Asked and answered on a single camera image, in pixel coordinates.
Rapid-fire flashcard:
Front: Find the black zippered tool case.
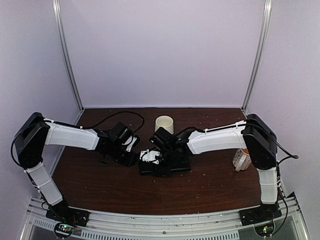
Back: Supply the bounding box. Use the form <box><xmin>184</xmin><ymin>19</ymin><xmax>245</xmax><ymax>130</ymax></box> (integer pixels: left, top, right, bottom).
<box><xmin>139</xmin><ymin>156</ymin><xmax>191</xmax><ymax>177</ymax></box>

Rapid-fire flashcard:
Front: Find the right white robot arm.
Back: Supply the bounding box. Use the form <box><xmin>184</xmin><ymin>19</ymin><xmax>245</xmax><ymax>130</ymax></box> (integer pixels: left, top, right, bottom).
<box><xmin>139</xmin><ymin>114</ymin><xmax>278</xmax><ymax>221</ymax></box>

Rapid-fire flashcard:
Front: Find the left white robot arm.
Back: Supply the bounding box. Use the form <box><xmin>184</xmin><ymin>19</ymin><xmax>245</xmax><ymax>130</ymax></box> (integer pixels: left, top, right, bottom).
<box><xmin>10</xmin><ymin>112</ymin><xmax>140</xmax><ymax>222</ymax></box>

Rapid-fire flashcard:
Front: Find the white ribbed mug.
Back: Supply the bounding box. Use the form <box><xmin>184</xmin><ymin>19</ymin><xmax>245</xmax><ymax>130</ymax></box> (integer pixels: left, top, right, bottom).
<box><xmin>154</xmin><ymin>115</ymin><xmax>174</xmax><ymax>135</ymax></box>

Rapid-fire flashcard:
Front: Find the white mug yellow inside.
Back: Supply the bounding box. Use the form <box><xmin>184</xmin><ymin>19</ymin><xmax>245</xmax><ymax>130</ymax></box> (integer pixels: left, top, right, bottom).
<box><xmin>232</xmin><ymin>148</ymin><xmax>252</xmax><ymax>172</ymax></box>

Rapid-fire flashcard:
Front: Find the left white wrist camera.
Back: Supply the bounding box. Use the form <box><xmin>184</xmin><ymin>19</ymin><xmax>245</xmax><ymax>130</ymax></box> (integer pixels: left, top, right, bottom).
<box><xmin>122</xmin><ymin>135</ymin><xmax>140</xmax><ymax>152</ymax></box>

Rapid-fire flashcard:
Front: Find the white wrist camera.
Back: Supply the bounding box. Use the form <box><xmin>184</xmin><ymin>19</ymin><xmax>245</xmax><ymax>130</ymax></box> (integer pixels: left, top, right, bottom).
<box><xmin>122</xmin><ymin>135</ymin><xmax>140</xmax><ymax>152</ymax></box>
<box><xmin>139</xmin><ymin>149</ymin><xmax>160</xmax><ymax>165</ymax></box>

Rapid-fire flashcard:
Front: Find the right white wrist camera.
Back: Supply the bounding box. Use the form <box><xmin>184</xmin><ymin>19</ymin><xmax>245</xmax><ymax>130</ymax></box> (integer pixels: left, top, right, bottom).
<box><xmin>139</xmin><ymin>149</ymin><xmax>160</xmax><ymax>165</ymax></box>

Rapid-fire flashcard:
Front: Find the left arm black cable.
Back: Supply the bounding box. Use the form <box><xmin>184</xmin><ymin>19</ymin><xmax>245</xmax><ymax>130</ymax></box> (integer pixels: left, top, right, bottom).
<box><xmin>93</xmin><ymin>111</ymin><xmax>146</xmax><ymax>133</ymax></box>

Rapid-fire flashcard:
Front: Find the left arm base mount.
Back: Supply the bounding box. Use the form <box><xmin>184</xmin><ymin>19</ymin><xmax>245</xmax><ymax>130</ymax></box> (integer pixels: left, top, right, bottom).
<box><xmin>45</xmin><ymin>199</ymin><xmax>90</xmax><ymax>227</ymax></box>

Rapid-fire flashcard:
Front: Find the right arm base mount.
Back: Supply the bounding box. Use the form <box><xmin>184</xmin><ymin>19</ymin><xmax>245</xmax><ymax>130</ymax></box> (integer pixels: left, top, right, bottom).
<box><xmin>238</xmin><ymin>201</ymin><xmax>282</xmax><ymax>226</ymax></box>

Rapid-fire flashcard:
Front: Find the front aluminium rail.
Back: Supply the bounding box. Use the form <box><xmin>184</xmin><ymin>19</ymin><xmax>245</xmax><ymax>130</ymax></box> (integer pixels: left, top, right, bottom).
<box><xmin>18</xmin><ymin>197</ymin><xmax>311</xmax><ymax>240</ymax></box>

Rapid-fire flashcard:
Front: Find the left aluminium frame post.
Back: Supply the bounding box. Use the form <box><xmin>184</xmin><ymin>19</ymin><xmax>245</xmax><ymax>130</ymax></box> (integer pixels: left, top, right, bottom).
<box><xmin>52</xmin><ymin>0</ymin><xmax>84</xmax><ymax>112</ymax></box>

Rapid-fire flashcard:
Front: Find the aluminium frame post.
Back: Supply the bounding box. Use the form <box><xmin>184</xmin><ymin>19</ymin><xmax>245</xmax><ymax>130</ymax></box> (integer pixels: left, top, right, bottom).
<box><xmin>241</xmin><ymin>0</ymin><xmax>273</xmax><ymax>116</ymax></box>
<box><xmin>52</xmin><ymin>0</ymin><xmax>84</xmax><ymax>112</ymax></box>

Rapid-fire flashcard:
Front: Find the right aluminium frame post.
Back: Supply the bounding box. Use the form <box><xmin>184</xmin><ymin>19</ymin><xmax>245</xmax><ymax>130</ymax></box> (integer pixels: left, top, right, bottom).
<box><xmin>241</xmin><ymin>0</ymin><xmax>273</xmax><ymax>116</ymax></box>

